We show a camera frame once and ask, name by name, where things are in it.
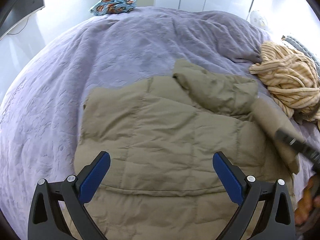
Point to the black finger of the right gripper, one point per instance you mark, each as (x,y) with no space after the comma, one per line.
(289,147)

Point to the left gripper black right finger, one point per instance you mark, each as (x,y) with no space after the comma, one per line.
(276,220)

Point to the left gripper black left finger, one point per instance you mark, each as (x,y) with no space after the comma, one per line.
(46,220)

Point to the khaki quilted puffer jacket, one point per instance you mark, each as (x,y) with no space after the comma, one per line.
(161,134)

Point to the person's right hand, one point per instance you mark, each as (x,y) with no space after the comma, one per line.
(306,203)

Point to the tan striped crumpled garment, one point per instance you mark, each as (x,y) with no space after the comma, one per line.
(292,80)

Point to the lavender fuzzy bed blanket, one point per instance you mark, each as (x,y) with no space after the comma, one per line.
(41,114)

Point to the grey pillow edge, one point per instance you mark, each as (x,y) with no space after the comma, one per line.
(296,44)

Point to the blue patterned crumpled garment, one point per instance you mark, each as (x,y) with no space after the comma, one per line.
(104,7)

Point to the black wall monitor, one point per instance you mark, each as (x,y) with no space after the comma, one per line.
(18,11)

